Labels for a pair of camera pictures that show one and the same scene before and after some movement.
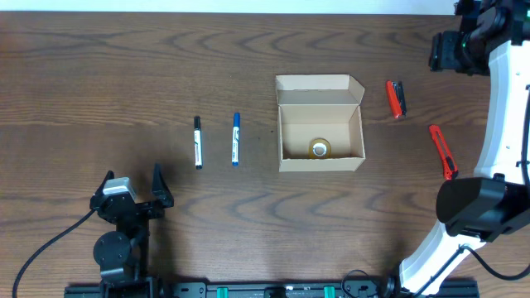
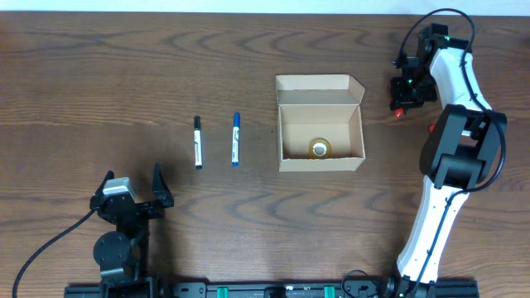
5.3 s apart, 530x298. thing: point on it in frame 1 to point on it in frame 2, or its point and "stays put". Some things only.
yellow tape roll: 320,148 stays put
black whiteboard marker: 198,142 stays put
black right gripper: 436,50 to 402,98
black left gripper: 138,208 stays put
